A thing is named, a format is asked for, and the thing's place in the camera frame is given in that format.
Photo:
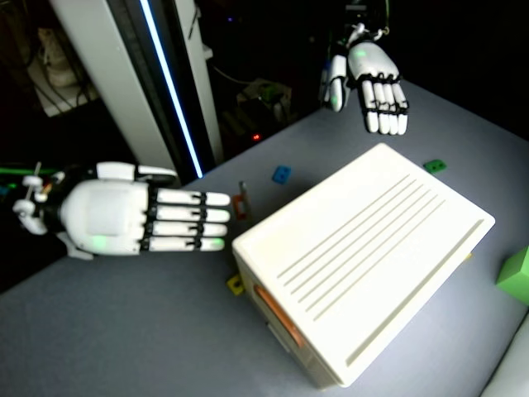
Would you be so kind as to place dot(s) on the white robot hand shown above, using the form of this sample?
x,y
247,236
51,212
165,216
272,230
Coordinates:
x,y
107,215
372,60

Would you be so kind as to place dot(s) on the white plastic storage box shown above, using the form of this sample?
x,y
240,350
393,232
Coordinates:
x,y
363,248

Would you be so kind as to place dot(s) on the green and white connector cluster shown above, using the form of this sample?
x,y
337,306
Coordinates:
x,y
266,92

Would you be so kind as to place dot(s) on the small green block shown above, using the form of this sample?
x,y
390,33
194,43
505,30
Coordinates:
x,y
435,165

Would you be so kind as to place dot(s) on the grey table cloth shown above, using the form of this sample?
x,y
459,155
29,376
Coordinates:
x,y
124,351

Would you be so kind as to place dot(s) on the dark device with red light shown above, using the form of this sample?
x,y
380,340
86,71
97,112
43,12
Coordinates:
x,y
248,132

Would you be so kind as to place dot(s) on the small yellow block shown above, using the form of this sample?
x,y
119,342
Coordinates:
x,y
234,285

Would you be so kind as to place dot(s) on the small blue block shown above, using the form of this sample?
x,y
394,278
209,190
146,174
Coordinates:
x,y
281,174

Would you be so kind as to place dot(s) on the white column with light strip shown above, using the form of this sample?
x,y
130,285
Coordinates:
x,y
103,62

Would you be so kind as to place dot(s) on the large light green cube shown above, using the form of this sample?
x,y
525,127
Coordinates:
x,y
516,277

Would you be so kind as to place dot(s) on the white rounded object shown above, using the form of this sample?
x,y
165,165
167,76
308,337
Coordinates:
x,y
516,372

